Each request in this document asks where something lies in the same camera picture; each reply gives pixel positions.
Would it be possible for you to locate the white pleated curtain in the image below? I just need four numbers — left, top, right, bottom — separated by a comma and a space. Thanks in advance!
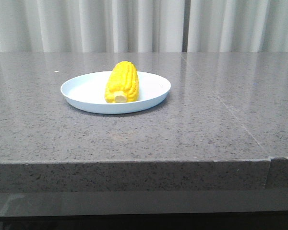
0, 0, 288, 53

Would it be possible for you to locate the yellow corn cob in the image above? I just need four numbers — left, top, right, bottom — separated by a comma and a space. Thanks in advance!
104, 61, 139, 104

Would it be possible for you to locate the light blue round plate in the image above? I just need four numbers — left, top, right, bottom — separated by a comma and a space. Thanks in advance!
60, 71, 171, 115

